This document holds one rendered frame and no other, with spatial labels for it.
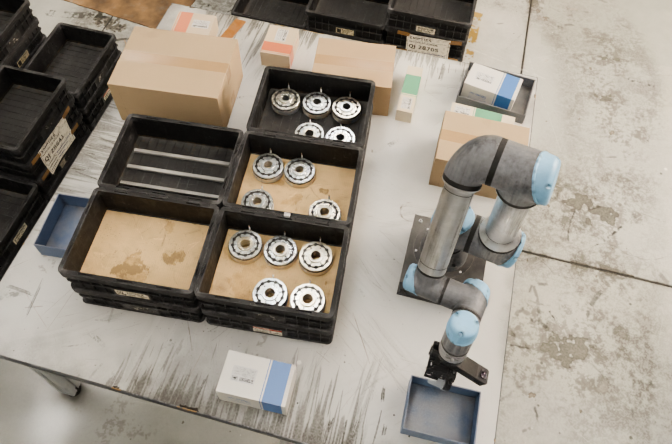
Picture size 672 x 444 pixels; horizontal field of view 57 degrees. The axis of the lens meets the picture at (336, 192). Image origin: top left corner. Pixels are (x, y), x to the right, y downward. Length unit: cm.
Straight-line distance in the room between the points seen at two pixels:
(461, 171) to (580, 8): 289
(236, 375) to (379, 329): 46
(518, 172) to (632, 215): 194
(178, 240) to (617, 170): 228
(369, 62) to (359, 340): 103
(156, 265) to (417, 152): 102
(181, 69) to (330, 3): 124
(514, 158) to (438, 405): 81
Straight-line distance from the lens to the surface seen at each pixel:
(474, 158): 143
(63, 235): 227
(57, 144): 291
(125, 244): 203
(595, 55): 397
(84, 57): 327
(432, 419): 190
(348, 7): 334
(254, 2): 355
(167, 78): 232
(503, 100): 246
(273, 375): 183
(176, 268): 195
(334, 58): 239
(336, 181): 207
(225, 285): 190
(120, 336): 205
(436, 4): 324
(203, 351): 198
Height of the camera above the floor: 254
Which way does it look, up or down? 57 degrees down
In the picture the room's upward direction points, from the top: 2 degrees clockwise
